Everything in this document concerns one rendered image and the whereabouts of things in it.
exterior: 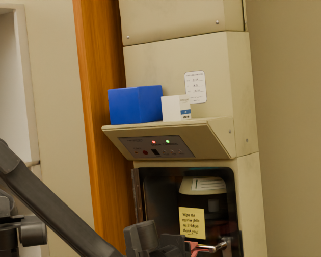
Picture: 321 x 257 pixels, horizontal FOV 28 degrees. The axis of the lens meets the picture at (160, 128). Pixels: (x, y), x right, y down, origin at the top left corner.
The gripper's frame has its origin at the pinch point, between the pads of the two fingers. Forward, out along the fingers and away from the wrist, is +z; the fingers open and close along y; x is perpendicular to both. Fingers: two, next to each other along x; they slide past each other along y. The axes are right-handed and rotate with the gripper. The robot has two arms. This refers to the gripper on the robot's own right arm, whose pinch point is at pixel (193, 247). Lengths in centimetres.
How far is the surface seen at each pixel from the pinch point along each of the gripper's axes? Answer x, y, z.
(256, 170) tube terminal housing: -11.0, 16.8, 14.2
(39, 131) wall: 103, 27, 50
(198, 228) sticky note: 1.0, 3.7, 4.1
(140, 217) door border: 19.3, 5.5, 4.6
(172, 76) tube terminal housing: 5.8, 41.8, 5.4
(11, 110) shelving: 117, 36, 50
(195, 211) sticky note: 1.3, 7.9, 4.1
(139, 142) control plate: 12.3, 26.1, -2.2
